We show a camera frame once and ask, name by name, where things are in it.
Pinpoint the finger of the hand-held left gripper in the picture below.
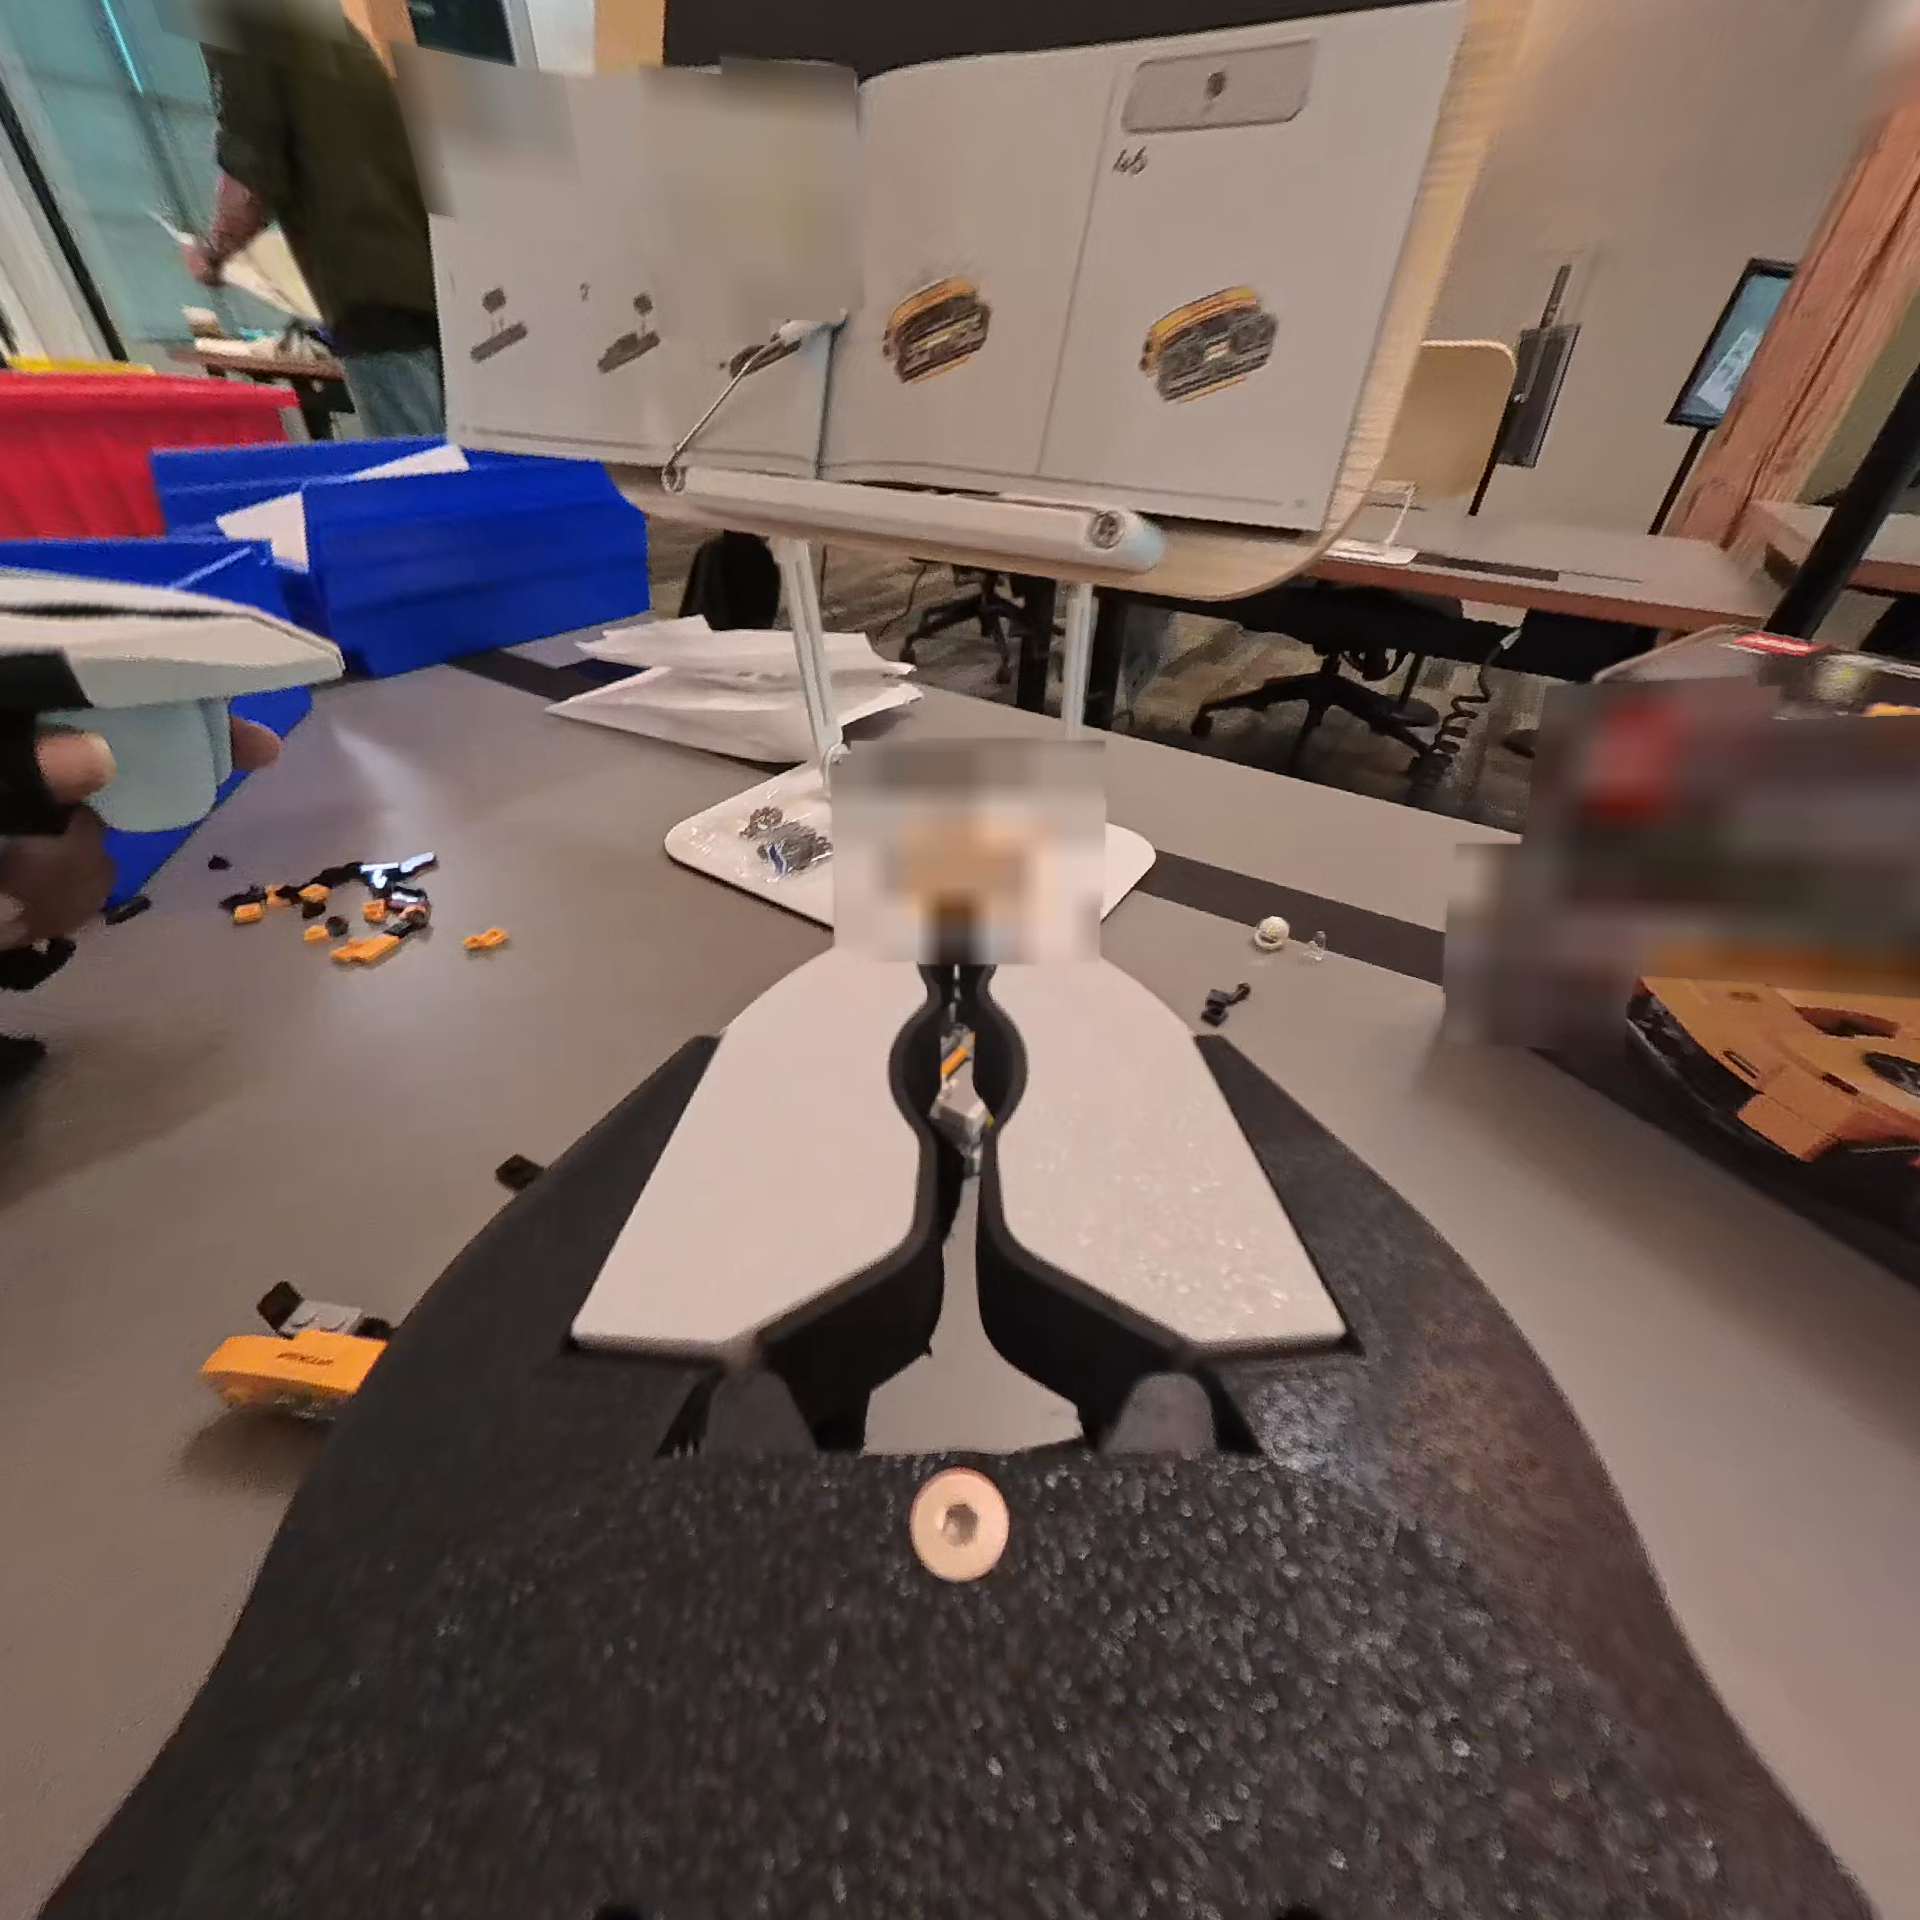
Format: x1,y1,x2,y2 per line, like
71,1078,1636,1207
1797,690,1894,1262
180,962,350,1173
0,569,309,641
66,622,350,712

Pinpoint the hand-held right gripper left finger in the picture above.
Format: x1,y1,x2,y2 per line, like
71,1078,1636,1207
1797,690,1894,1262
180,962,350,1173
568,960,963,1454

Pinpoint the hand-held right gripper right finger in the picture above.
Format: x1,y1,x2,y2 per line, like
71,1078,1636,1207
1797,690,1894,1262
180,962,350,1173
971,960,1351,1453

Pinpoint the blue plastic bin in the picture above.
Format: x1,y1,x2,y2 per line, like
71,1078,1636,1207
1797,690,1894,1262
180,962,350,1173
0,541,317,915

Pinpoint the black toy car chassis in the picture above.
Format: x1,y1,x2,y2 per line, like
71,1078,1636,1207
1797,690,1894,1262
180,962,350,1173
927,1021,1000,1183

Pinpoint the pile of small bricks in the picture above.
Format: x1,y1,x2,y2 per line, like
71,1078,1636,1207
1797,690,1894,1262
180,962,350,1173
102,848,442,967

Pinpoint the orange toy brick assembly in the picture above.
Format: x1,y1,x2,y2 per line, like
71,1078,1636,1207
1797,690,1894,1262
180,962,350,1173
198,1283,396,1419

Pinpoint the grey desk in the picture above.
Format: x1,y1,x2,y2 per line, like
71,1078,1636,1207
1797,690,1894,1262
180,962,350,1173
0,632,1920,1920

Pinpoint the red plastic bin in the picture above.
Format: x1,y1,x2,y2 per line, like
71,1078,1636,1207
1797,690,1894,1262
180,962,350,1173
0,368,301,542

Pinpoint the stack of nested blue bins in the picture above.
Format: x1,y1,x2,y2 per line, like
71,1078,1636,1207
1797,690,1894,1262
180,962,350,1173
151,439,654,682

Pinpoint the brown background table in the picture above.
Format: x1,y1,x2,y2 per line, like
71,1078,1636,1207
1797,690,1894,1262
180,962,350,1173
171,343,350,438

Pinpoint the crumpled white paper bag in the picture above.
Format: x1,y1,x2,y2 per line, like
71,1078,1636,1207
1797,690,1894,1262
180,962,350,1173
546,616,924,765

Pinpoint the black backpack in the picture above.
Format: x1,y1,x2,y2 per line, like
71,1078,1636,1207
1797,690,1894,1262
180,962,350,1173
682,534,781,634

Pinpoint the black office chair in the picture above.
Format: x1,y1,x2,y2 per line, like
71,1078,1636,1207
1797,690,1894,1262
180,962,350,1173
907,562,1038,683
1191,616,1442,768

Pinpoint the black toy car box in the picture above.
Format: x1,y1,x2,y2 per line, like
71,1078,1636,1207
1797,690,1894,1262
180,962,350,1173
1535,622,1920,1270

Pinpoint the white book stand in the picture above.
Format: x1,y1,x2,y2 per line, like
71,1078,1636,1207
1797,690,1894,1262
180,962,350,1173
621,0,1502,925

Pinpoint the wooden office table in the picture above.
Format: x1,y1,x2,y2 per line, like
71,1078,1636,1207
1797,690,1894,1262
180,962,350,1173
1304,518,1787,634

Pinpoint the light wooden chair back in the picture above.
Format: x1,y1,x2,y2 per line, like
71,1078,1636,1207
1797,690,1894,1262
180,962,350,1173
1372,342,1520,506

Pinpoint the open instruction booklet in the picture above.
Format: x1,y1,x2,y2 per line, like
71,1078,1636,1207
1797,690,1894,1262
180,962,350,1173
428,0,1464,535

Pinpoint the black metal pole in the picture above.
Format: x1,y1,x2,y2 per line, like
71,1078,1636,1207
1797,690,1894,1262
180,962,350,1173
1770,375,1920,641

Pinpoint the black monitor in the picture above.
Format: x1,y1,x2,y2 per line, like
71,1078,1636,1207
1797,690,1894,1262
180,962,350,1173
1669,259,1798,430

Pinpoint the black coiled cable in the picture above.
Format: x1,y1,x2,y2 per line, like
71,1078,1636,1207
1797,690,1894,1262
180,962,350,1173
1411,661,1502,798

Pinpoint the black wall panel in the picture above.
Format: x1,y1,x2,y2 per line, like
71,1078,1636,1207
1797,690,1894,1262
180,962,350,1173
1493,264,1584,472

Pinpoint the wooden post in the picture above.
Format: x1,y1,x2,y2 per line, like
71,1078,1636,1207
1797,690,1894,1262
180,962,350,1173
1663,106,1920,549

